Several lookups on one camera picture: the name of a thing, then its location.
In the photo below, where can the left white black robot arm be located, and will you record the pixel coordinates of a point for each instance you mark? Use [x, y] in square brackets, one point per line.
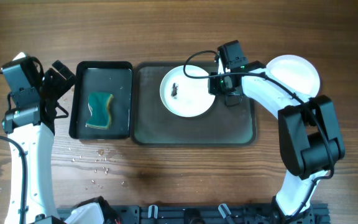
[29, 123]

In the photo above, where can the black mounting rail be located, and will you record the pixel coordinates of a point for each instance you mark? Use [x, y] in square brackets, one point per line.
[245, 214]

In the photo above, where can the white plate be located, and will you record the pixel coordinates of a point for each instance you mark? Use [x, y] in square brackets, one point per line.
[183, 96]
[296, 72]

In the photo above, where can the small black water tray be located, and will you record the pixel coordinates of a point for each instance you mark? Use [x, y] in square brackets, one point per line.
[113, 77]

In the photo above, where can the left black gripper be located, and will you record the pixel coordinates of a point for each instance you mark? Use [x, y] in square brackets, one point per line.
[52, 90]

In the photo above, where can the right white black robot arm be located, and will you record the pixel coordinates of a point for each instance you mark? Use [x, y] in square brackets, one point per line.
[310, 139]

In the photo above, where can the large dark serving tray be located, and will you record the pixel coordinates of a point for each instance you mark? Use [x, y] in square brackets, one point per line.
[223, 125]

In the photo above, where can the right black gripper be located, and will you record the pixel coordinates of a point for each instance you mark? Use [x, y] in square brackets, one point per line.
[217, 86]

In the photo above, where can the green yellow sponge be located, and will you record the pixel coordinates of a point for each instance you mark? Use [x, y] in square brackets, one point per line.
[99, 107]

